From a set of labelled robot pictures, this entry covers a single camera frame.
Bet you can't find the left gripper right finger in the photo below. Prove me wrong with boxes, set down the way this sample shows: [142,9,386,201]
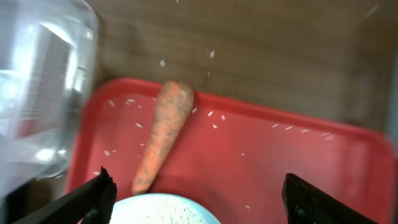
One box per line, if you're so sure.
[282,173,376,224]

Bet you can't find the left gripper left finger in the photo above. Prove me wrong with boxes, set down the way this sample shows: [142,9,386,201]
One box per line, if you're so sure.
[14,167,117,224]

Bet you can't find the light blue plate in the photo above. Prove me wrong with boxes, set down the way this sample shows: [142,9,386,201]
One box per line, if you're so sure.
[109,194,220,224]

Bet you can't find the orange carrot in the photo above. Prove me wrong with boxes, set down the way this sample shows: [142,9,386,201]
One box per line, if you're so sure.
[131,81,194,195]

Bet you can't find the white rice on plate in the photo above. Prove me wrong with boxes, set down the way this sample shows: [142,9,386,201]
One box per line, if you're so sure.
[122,199,207,224]

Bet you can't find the red serving tray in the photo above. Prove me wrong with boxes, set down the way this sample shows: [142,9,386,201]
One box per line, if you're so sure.
[66,78,396,223]

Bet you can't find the clear plastic bin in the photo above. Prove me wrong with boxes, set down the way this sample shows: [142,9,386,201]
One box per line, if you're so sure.
[1,0,98,197]

